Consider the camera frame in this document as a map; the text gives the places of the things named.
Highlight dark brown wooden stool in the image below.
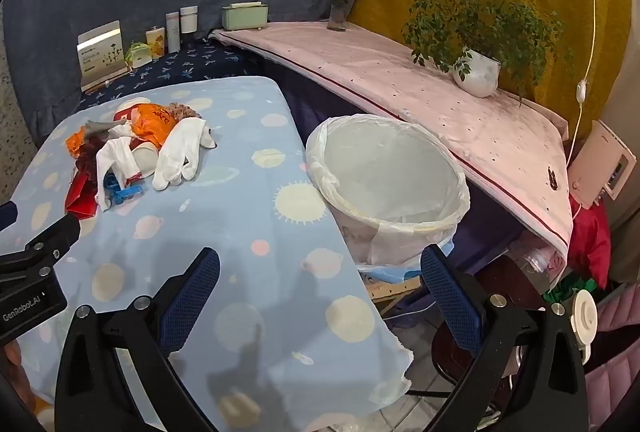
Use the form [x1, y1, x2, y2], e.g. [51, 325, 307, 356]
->
[430, 257, 551, 413]

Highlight red cloth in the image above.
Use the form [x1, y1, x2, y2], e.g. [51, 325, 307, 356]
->
[567, 202, 613, 290]

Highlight dark blue patterned cloth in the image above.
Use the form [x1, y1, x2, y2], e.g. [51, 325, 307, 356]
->
[75, 36, 266, 113]

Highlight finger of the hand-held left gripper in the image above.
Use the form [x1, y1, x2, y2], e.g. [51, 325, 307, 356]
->
[0, 214, 82, 285]
[0, 201, 19, 233]

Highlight small green pack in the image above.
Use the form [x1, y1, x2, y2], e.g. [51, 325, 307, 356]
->
[124, 40, 153, 68]

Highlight orange printed plastic bag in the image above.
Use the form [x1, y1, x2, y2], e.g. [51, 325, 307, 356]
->
[131, 103, 187, 151]

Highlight tall white bottle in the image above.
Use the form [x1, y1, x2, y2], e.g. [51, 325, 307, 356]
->
[166, 12, 181, 54]

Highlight pink table cloth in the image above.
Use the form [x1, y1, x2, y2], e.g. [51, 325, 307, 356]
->
[207, 22, 573, 263]

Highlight light blue plastic bag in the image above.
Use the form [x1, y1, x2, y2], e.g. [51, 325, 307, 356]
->
[357, 237, 456, 285]

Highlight white paper cup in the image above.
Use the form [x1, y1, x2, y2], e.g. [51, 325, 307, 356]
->
[131, 141, 162, 177]

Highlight blue plastic piece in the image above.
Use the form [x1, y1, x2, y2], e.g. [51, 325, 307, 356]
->
[102, 173, 147, 207]

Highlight wooden slat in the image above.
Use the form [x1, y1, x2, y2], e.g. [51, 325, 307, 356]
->
[367, 277, 423, 310]

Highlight pink quilted cloth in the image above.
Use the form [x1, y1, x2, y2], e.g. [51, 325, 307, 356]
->
[582, 282, 640, 413]

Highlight brown fluffy scrap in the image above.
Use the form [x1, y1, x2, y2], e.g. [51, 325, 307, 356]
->
[167, 102, 203, 120]

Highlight pink electric kettle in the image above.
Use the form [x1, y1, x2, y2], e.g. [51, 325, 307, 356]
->
[567, 119, 632, 207]

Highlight white round disc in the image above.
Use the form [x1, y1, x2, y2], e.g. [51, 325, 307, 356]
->
[570, 289, 600, 363]

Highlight green lidded box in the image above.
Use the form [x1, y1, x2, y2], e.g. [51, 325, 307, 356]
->
[221, 2, 271, 31]

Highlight white card box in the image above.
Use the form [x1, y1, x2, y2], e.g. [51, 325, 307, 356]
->
[76, 20, 128, 93]

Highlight white cable with switch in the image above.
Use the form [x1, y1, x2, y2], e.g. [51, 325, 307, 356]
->
[562, 0, 601, 223]

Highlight red and white packet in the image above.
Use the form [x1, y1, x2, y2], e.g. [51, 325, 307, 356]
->
[112, 98, 151, 123]

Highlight green cloth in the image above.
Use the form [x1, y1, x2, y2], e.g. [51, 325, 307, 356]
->
[542, 274, 601, 305]

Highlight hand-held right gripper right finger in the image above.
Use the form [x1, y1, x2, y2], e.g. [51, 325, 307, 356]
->
[420, 244, 591, 432]

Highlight green plant in white pot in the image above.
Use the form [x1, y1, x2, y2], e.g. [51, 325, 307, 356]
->
[377, 0, 576, 105]

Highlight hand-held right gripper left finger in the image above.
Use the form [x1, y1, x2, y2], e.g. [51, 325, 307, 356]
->
[54, 247, 221, 432]

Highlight grey scrap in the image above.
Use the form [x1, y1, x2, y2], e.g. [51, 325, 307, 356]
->
[82, 119, 132, 139]

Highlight small orange plastic bag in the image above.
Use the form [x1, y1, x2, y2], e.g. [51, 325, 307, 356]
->
[65, 126, 98, 157]

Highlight white bin with liner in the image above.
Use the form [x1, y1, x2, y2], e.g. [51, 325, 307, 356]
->
[305, 113, 472, 270]

